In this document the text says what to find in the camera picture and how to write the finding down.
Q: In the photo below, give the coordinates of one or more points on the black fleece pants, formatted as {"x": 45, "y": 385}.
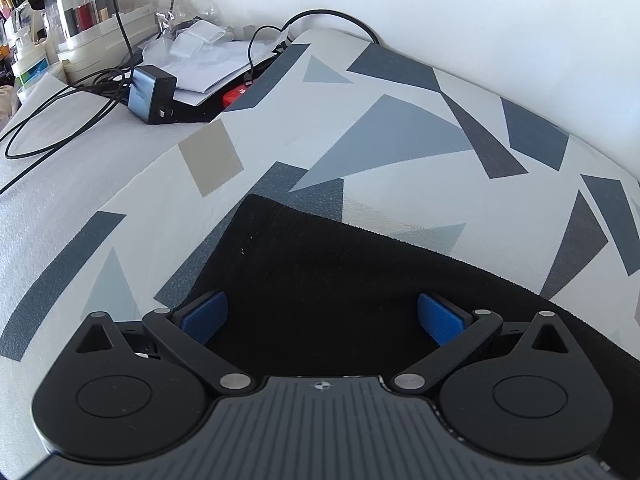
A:
{"x": 325, "y": 270}

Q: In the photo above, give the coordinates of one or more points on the clear acrylic cosmetic organizer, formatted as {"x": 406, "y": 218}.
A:
{"x": 85, "y": 10}

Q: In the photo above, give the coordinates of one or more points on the grey power adapter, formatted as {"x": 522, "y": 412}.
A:
{"x": 150, "y": 92}

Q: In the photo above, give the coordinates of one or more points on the white crumpled paper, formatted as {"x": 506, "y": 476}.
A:
{"x": 220, "y": 70}

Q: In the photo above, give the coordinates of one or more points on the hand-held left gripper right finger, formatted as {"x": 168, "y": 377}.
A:
{"x": 440, "y": 317}

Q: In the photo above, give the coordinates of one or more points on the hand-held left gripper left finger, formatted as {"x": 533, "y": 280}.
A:
{"x": 205, "y": 315}

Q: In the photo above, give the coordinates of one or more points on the white foam sheet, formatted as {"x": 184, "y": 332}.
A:
{"x": 75, "y": 185}

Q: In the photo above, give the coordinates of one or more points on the clear plastic bag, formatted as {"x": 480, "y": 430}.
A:
{"x": 200, "y": 35}

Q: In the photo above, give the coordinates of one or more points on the geometric patterned cloth cover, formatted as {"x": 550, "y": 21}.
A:
{"x": 400, "y": 125}

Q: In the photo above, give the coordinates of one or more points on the red small object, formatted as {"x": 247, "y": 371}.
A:
{"x": 237, "y": 97}

